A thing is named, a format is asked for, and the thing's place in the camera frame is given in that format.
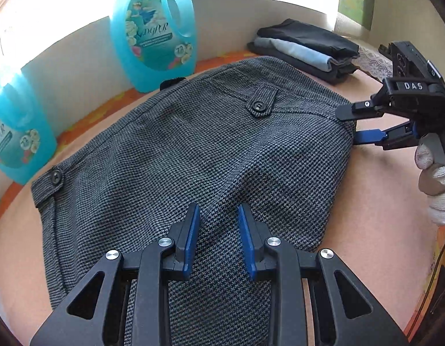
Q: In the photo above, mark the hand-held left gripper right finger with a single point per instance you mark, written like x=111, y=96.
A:
x=246, y=236

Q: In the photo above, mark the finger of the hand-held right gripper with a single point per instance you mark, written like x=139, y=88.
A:
x=368, y=136
x=353, y=111

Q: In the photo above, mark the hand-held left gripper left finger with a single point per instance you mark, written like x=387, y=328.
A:
x=192, y=236

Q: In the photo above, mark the grey checked pants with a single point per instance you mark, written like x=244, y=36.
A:
x=179, y=144

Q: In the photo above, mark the person's right hand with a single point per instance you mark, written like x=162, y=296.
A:
x=436, y=183

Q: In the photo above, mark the stack of folded clothes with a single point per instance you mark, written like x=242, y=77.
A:
x=339, y=72

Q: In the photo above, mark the white lace cloth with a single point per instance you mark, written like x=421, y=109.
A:
x=375, y=64

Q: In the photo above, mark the folded light blue garment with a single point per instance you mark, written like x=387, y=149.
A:
x=301, y=54

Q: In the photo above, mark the folded black garment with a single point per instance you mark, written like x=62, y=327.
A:
x=312, y=38

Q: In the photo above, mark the large blue detergent bottle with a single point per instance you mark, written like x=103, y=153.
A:
x=150, y=43
x=17, y=129

